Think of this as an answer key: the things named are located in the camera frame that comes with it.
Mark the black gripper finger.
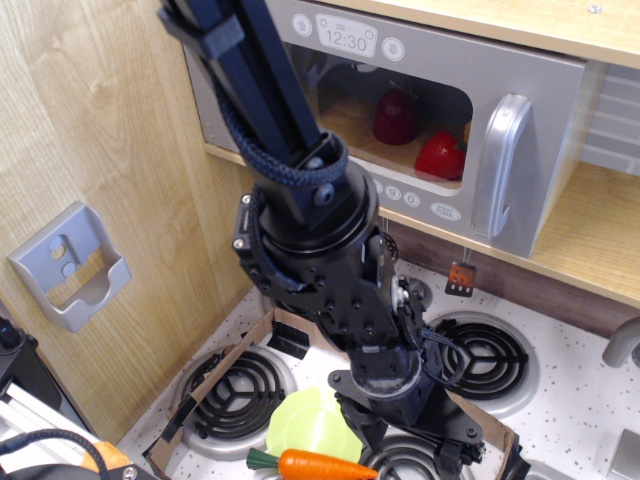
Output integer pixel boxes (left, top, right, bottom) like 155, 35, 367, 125
434, 440, 486, 480
335, 393, 388, 451

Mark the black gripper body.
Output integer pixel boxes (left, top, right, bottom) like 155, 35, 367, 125
328, 344, 483, 444

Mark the silver microwave door handle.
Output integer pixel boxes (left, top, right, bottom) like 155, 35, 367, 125
472, 94, 532, 239

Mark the grey toy microwave door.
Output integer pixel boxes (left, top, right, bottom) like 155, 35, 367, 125
183, 1, 588, 257

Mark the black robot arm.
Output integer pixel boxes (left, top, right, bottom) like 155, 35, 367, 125
159, 1, 484, 479

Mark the front right black burner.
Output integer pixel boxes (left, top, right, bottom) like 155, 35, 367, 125
359, 435, 459, 480

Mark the black burner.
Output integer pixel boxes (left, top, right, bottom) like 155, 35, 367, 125
190, 347, 295, 442
359, 435, 459, 480
434, 318, 531, 401

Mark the light green toy plate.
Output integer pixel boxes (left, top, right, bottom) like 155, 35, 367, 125
266, 387, 363, 463

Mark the orange toy carrot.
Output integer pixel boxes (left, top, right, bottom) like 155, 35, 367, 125
246, 448, 379, 480

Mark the back right black burner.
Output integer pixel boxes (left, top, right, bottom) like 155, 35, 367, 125
434, 318, 531, 401

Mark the orange toy spatula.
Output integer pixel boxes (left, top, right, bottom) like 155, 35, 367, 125
445, 247, 477, 298

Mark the front left black burner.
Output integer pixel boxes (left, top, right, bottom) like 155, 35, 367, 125
190, 347, 295, 442

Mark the brown cardboard tray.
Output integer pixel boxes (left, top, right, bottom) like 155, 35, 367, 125
144, 309, 531, 479

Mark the grey sink basin corner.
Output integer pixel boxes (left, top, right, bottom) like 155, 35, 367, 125
606, 429, 640, 480

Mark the grey sink faucet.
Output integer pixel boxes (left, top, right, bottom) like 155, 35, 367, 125
602, 317, 640, 368

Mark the red toy pepper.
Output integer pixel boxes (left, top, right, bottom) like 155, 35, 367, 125
414, 130, 466, 180

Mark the dark red toy fruit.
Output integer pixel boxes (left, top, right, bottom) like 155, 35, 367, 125
373, 89, 418, 145

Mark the black device at left edge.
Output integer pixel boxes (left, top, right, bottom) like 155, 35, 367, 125
1, 318, 62, 410

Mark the grey wall phone holder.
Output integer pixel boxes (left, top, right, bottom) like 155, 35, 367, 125
8, 201, 132, 333

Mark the black braided cable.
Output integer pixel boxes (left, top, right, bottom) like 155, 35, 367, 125
0, 428, 109, 480

